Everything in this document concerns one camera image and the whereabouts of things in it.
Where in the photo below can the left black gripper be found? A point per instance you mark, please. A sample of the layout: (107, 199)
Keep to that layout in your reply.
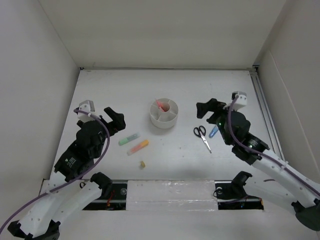
(118, 123)

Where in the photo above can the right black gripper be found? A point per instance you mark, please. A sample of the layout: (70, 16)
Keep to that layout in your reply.
(213, 105)

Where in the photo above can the red pink pen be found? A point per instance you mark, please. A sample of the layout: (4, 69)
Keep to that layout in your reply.
(160, 105)

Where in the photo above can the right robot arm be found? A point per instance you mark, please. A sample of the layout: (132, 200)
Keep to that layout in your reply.
(285, 187)

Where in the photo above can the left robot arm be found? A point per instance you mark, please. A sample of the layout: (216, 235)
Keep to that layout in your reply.
(56, 204)

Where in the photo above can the green highlighter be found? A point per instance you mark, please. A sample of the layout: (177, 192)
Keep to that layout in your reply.
(128, 139)

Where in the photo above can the orange yellow highlighter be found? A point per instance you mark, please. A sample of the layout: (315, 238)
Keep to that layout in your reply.
(138, 147)

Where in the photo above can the white round divided organizer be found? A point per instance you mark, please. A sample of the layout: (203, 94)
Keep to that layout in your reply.
(167, 119)

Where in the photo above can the small yellow eraser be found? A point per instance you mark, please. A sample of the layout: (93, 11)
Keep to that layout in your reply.
(142, 164)

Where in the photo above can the clear tape sheet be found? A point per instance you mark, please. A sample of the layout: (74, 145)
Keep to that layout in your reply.
(171, 196)

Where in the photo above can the black handled scissors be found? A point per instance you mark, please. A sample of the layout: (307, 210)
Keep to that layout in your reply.
(200, 132)

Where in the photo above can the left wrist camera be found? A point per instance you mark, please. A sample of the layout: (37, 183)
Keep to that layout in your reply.
(84, 108)

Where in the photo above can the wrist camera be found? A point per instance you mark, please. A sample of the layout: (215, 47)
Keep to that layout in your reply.
(84, 108)
(240, 100)

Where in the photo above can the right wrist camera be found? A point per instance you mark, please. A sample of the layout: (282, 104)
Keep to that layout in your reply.
(240, 100)

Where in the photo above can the aluminium rail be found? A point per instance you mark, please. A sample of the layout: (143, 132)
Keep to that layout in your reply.
(275, 144)

